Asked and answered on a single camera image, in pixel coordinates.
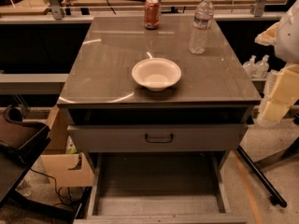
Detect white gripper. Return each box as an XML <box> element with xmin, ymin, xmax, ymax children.
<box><xmin>254</xmin><ymin>22</ymin><xmax>299</xmax><ymax>123</ymax></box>

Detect clear plastic water bottle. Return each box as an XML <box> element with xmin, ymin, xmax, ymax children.
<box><xmin>189</xmin><ymin>0</ymin><xmax>214</xmax><ymax>54</ymax></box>

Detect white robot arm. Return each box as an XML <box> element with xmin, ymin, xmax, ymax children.
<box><xmin>255</xmin><ymin>0</ymin><xmax>299</xmax><ymax>127</ymax></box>

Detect right clear sanitizer bottle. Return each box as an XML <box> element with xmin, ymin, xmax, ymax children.
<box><xmin>253</xmin><ymin>55</ymin><xmax>269</xmax><ymax>78</ymax></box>

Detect clear sanitizer bottle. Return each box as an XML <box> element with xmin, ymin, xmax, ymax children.
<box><xmin>242</xmin><ymin>55</ymin><xmax>256</xmax><ymax>77</ymax></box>
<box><xmin>253</xmin><ymin>55</ymin><xmax>269</xmax><ymax>78</ymax></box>

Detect left clear sanitizer bottle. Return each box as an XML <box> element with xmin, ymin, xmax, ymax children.
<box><xmin>242</xmin><ymin>55</ymin><xmax>256</xmax><ymax>77</ymax></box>

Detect grey drawer cabinet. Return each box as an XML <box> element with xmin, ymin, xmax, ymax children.
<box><xmin>57</xmin><ymin>14</ymin><xmax>260</xmax><ymax>165</ymax></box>

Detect open middle grey drawer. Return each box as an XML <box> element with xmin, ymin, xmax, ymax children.
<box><xmin>74</xmin><ymin>153</ymin><xmax>247</xmax><ymax>224</ymax></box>

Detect closed top grey drawer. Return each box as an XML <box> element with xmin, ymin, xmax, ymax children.
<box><xmin>67</xmin><ymin>123</ymin><xmax>248</xmax><ymax>153</ymax></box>

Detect black tripod leg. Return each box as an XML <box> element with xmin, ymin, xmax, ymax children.
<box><xmin>236</xmin><ymin>146</ymin><xmax>288</xmax><ymax>208</ymax></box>

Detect white paper bowl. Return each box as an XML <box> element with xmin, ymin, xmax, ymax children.
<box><xmin>132</xmin><ymin>58</ymin><xmax>181</xmax><ymax>91</ymax></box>

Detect red soda can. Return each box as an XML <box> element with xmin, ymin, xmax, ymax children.
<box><xmin>144</xmin><ymin>0</ymin><xmax>160</xmax><ymax>30</ymax></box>

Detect cardboard box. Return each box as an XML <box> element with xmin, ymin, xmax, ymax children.
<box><xmin>41</xmin><ymin>105</ymin><xmax>94</xmax><ymax>188</ymax></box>

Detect dark brown chair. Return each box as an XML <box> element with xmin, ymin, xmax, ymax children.
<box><xmin>0</xmin><ymin>106</ymin><xmax>50</xmax><ymax>204</ymax></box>

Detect black drawer handle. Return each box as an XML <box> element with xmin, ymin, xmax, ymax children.
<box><xmin>144</xmin><ymin>133</ymin><xmax>174</xmax><ymax>144</ymax></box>

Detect black floor cable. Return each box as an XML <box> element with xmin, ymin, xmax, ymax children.
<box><xmin>29</xmin><ymin>167</ymin><xmax>82</xmax><ymax>213</ymax></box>

